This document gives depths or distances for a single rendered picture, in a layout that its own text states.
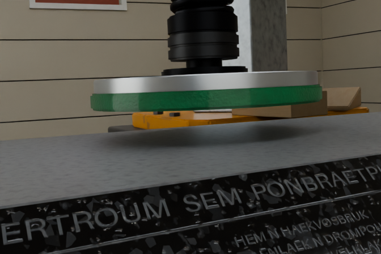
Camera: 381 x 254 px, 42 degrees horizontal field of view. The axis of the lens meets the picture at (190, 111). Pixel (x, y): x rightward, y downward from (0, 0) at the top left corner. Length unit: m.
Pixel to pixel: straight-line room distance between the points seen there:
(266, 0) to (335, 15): 6.81
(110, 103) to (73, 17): 6.22
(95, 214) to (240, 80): 0.19
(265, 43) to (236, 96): 0.89
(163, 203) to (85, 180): 0.05
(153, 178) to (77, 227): 0.06
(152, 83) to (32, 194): 0.17
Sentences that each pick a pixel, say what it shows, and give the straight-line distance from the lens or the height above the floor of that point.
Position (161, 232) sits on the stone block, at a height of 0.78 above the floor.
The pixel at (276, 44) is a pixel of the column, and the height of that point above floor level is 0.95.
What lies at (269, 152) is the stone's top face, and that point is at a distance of 0.35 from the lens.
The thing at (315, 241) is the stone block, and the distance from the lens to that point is 0.27.
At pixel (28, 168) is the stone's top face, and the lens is 0.34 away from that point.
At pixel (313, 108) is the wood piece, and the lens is 1.03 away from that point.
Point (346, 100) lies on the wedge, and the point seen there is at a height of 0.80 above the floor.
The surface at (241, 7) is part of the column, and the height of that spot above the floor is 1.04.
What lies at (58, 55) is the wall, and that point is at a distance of 6.53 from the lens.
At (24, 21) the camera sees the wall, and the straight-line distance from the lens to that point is 6.53.
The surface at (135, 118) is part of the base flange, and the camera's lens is 1.40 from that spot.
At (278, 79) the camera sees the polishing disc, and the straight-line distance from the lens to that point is 0.40.
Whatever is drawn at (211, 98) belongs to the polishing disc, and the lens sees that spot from 0.37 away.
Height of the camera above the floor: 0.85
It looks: 3 degrees down
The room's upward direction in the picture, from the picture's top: 2 degrees counter-clockwise
